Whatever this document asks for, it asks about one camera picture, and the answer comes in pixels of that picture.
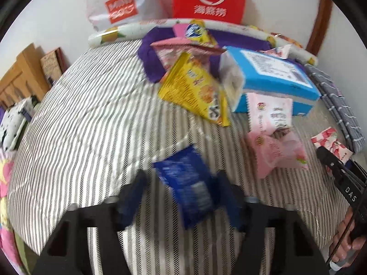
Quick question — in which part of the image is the blue tissue box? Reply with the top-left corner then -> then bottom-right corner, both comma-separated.
219,45 -> 322,116

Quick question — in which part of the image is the pink blanket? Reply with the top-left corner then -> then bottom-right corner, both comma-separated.
0,149 -> 23,261

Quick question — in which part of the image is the pink strawberry snack packet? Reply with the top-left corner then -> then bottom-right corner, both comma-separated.
150,38 -> 227,65

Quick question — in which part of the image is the wooden headboard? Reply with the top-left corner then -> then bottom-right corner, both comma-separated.
0,43 -> 52,108

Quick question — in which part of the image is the brown wooden door frame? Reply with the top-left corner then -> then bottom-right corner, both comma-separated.
305,0 -> 333,56

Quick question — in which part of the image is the white red snack packet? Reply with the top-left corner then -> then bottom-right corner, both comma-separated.
311,127 -> 354,161

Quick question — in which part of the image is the orange chip bag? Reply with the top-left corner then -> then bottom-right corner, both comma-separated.
270,32 -> 304,49

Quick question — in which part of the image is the purple fabric basket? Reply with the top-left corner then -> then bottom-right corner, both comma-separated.
138,26 -> 280,83

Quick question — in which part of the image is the lemon print paper roll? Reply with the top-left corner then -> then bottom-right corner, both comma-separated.
87,18 -> 319,66

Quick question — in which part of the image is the grey checkered folded cloth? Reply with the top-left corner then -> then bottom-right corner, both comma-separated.
304,63 -> 367,154

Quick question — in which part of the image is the black cable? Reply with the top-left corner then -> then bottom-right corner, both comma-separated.
325,206 -> 360,265

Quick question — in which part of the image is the blue cookie packet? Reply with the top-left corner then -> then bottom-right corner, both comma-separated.
152,145 -> 222,230

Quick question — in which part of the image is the person's right hand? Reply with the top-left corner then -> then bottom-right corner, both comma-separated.
330,212 -> 367,268

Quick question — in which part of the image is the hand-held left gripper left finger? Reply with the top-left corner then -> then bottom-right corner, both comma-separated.
31,170 -> 150,275

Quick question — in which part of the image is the red paper bag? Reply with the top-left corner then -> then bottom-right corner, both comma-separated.
172,0 -> 248,25

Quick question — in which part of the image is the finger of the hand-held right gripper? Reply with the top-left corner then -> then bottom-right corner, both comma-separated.
345,160 -> 367,182
317,147 -> 346,178

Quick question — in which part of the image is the pale pink snack packet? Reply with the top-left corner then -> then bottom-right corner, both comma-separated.
247,130 -> 309,179
247,92 -> 293,131

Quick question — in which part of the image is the patterned book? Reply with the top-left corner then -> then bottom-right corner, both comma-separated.
40,47 -> 71,85

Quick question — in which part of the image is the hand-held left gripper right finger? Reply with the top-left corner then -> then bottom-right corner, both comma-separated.
216,171 -> 330,275

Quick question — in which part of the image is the white dotted pillow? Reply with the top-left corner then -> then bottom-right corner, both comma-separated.
0,97 -> 36,152

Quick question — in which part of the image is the pink yellow snack packet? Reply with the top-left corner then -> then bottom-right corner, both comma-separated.
172,19 -> 219,47

